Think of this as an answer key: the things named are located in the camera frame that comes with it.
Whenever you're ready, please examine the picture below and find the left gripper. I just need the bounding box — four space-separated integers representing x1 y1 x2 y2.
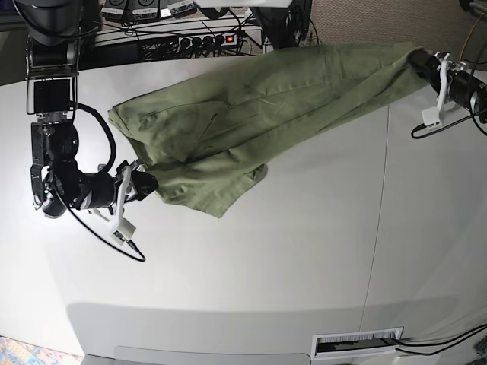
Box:
407 49 441 91

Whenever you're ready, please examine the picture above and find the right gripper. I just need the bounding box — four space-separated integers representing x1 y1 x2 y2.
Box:
125 170 159 202

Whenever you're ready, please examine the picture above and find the green T-shirt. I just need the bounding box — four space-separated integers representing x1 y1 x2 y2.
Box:
108 43 426 217

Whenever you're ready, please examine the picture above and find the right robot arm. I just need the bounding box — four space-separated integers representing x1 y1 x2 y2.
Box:
13 1 158 219

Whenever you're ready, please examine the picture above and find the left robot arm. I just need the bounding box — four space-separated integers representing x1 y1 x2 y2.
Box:
408 49 486 132

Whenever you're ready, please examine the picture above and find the black power strip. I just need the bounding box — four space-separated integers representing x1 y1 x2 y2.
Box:
141 33 239 55

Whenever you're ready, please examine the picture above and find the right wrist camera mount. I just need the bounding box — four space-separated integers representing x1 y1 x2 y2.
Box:
88 159 142 246

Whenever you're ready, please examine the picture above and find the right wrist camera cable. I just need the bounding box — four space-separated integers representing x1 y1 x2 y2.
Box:
49 102 147 263

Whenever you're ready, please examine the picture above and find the yellow cable on floor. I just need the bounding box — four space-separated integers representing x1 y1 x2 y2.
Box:
458 11 487 64

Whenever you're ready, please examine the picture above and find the table cable grommet box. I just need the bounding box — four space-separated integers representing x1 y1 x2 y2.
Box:
310 327 404 360

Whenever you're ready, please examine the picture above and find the black cable lower right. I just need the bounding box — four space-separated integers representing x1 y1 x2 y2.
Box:
395 325 487 357

